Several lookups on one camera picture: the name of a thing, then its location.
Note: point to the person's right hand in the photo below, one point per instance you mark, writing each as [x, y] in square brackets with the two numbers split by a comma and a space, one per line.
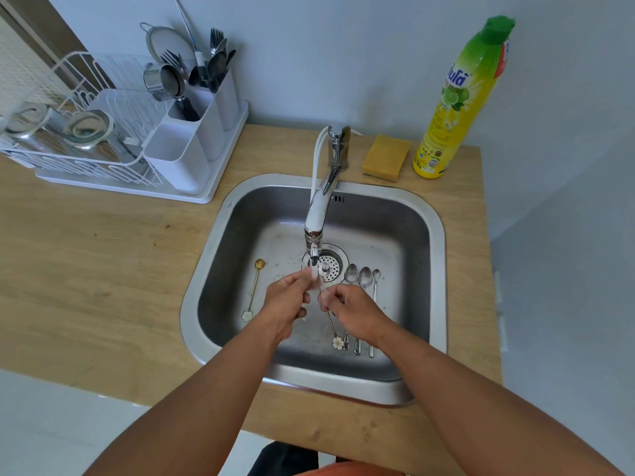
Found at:
[357, 312]

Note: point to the person's left hand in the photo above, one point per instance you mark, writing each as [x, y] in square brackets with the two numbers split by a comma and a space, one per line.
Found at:
[280, 304]

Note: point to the person's left fingers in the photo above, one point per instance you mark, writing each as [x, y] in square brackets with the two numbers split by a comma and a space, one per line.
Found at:
[302, 282]

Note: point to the person's right fingers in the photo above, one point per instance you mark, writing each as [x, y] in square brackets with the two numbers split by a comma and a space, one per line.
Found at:
[331, 298]

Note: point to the gold flower-end spoon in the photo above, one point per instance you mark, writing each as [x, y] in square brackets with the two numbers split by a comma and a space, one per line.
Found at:
[254, 287]
[336, 336]

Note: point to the person's left forearm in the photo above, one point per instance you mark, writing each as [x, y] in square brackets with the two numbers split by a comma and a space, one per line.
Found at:
[198, 411]

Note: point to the person's right forearm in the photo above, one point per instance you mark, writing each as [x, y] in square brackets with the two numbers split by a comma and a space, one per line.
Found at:
[471, 411]

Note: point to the large silver spoon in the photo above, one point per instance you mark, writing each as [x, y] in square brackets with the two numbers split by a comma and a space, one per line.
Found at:
[351, 274]
[365, 278]

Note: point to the metal sink drain strainer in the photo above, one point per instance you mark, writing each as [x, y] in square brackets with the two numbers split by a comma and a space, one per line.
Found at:
[331, 262]

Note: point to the small silver spoon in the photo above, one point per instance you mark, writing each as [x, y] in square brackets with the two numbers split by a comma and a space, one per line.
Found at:
[376, 275]

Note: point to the chrome sink faucet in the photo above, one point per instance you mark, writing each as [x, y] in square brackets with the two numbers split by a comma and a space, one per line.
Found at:
[320, 208]

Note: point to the stainless steel sink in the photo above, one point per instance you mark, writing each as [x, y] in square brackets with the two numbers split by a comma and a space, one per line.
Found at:
[407, 242]

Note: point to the white drainer tray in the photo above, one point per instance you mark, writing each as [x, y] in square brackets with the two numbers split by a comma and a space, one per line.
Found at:
[218, 168]

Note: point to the yellow dish sponge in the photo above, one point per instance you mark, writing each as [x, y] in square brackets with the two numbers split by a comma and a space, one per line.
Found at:
[386, 157]

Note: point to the person's black shirt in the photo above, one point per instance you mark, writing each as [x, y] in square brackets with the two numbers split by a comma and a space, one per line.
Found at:
[283, 461]

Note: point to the person's orange shorts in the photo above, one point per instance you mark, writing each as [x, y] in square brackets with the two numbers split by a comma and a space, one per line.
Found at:
[357, 469]

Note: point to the white cutlery holder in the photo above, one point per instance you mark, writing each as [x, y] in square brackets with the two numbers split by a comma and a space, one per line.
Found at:
[173, 153]

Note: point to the yellow green dish soap bottle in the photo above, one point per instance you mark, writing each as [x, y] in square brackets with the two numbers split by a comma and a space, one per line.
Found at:
[456, 104]

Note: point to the bunch of dark metal cutlery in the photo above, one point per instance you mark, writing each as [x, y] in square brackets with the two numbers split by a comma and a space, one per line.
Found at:
[217, 64]

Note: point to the stainless steel cup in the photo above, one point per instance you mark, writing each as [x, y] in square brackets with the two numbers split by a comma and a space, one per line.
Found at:
[161, 81]

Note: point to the clear glass jar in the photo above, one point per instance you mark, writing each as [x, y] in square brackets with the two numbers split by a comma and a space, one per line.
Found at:
[89, 128]
[27, 121]

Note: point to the metal mesh strainer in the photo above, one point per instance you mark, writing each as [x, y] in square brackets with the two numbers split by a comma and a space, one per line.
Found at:
[163, 42]

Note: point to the brown window frame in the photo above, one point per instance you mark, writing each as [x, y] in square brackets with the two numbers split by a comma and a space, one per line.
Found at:
[54, 29]

